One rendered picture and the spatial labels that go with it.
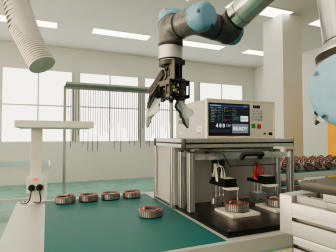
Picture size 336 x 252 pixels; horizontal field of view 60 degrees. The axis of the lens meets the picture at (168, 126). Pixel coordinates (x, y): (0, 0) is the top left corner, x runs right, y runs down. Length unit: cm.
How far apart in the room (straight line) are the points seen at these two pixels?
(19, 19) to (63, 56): 575
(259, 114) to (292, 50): 418
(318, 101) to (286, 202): 30
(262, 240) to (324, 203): 55
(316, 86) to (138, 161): 748
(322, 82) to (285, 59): 511
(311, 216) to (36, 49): 169
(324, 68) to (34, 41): 172
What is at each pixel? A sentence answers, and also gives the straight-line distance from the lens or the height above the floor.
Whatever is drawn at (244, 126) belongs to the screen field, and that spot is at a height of 118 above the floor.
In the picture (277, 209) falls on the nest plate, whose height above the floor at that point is 78.
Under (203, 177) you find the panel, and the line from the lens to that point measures 162.
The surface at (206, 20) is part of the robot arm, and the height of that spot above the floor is 143.
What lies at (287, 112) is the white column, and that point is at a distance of 552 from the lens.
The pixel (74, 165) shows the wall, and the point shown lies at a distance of 761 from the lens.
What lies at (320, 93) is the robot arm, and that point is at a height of 120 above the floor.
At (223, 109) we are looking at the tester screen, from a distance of 153.
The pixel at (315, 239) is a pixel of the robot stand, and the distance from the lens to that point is 73.
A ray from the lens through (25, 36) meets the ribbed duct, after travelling 202.
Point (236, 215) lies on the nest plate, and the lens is 136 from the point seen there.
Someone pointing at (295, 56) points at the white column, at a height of 255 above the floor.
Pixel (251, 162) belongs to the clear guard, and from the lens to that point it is 128.
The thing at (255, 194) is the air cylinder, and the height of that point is 82.
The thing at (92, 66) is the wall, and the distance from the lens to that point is 782.
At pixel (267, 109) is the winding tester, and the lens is 171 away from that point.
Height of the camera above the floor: 113
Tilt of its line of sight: 2 degrees up
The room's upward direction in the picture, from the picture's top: straight up
